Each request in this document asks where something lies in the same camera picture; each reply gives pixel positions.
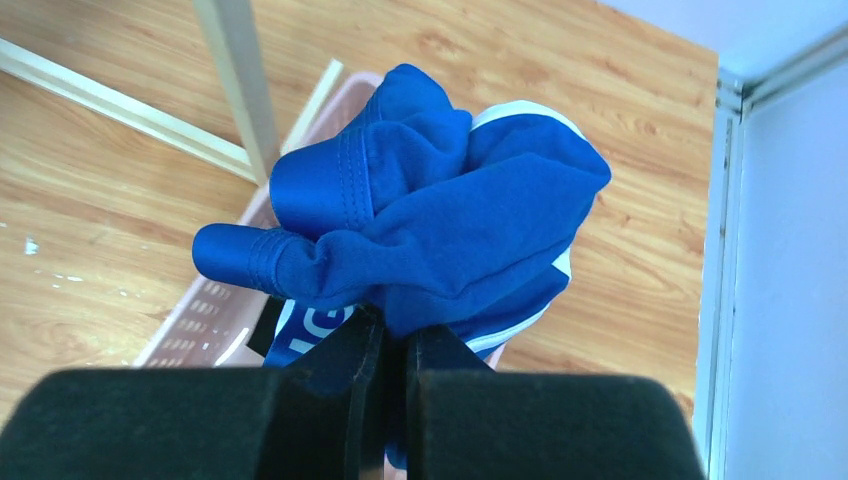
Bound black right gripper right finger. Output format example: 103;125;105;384
406;326;704;479

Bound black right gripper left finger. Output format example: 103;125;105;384
1;310;385;479

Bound blue underwear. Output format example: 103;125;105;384
192;64;611;469

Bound black underwear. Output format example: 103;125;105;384
247;296;285;357

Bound pink plastic laundry basket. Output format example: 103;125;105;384
132;71;508;372

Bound wooden clothes rack frame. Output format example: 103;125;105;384
0;0;346;187

